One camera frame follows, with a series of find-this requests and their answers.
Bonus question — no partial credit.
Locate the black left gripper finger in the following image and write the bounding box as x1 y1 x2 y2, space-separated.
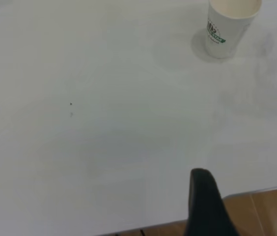
182 168 240 236

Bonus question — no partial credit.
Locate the white paper coffee cup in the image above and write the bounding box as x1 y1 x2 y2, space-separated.
204 0 263 59

